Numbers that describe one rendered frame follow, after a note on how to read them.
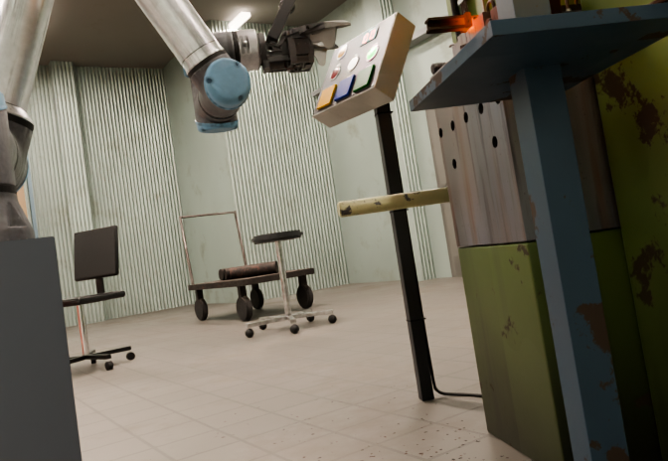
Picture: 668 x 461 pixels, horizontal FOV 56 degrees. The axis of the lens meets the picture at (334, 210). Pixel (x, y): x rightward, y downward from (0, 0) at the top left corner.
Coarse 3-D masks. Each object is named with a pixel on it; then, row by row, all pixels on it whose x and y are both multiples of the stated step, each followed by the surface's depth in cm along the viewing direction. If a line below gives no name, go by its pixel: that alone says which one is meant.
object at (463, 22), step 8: (448, 16) 148; (456, 16) 148; (464, 16) 149; (472, 16) 149; (424, 24) 150; (432, 24) 148; (440, 24) 148; (448, 24) 149; (456, 24) 149; (464, 24) 149; (432, 32) 149; (440, 32) 150; (464, 32) 152
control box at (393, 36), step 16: (400, 16) 193; (368, 32) 203; (384, 32) 194; (400, 32) 192; (352, 48) 208; (368, 48) 198; (384, 48) 189; (400, 48) 191; (336, 64) 213; (368, 64) 193; (384, 64) 187; (400, 64) 190; (336, 80) 207; (384, 80) 186; (320, 96) 212; (352, 96) 192; (368, 96) 189; (384, 96) 187; (320, 112) 207; (336, 112) 203; (352, 112) 200
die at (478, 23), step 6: (564, 6) 147; (570, 6) 147; (576, 6) 147; (486, 12) 143; (474, 18) 148; (480, 18) 144; (486, 18) 143; (474, 24) 148; (480, 24) 144; (468, 30) 151; (474, 30) 148; (462, 36) 155; (468, 36) 152; (462, 42) 155; (456, 48) 159
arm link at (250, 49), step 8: (240, 32) 138; (248, 32) 138; (240, 40) 136; (248, 40) 137; (256, 40) 137; (240, 48) 136; (248, 48) 137; (256, 48) 137; (248, 56) 137; (256, 56) 138; (248, 64) 138; (256, 64) 139
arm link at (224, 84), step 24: (144, 0) 120; (168, 0) 120; (168, 24) 120; (192, 24) 121; (192, 48) 121; (216, 48) 122; (192, 72) 122; (216, 72) 120; (240, 72) 122; (216, 96) 120; (240, 96) 122
